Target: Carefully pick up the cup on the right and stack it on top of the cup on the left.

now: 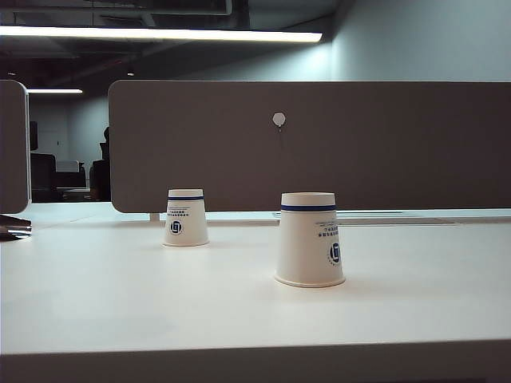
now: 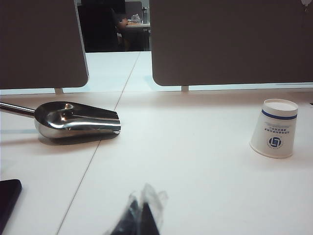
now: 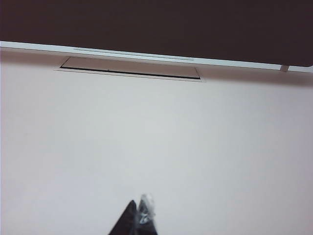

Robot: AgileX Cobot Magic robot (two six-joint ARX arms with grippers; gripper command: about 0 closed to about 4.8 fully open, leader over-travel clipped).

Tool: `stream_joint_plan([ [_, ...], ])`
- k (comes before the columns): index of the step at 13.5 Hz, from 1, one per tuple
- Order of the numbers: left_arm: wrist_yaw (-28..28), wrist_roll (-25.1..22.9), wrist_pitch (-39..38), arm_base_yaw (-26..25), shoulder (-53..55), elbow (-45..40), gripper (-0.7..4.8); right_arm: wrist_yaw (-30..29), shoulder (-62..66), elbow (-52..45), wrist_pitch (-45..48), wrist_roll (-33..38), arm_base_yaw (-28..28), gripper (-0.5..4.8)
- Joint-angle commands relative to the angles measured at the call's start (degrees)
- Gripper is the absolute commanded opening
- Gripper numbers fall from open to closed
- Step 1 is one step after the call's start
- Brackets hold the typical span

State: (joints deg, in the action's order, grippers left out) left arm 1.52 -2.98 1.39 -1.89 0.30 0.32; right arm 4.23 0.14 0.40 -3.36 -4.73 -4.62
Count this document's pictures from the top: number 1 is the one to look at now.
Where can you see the white paper cup blue logo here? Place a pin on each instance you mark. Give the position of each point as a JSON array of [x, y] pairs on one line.
[[303, 247], [187, 223]]

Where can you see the white adhesive hook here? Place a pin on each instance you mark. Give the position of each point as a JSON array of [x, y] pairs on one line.
[[278, 119]]

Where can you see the wide grey desk partition panel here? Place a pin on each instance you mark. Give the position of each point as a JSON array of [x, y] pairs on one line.
[[359, 159]]

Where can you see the seated person silhouette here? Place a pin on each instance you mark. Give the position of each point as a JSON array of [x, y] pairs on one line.
[[101, 175]]

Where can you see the long ceiling light strip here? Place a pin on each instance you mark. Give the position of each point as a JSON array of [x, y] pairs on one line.
[[159, 34]]

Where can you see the white box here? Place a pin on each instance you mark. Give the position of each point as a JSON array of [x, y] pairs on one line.
[[68, 166]]

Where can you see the dark office chair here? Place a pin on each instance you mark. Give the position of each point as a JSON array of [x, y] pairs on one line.
[[42, 175]]

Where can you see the short ceiling light strip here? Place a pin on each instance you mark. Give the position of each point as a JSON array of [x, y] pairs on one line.
[[54, 91]]

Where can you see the dark monitor stand base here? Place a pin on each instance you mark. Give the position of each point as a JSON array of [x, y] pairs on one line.
[[14, 229]]

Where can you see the narrow grey desk partition panel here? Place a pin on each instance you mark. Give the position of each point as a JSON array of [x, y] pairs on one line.
[[12, 151]]

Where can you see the white partition mounting bracket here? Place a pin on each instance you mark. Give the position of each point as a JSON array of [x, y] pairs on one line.
[[154, 217]]

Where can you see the grey ceiling air duct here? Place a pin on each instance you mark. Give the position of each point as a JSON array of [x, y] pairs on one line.
[[187, 8]]

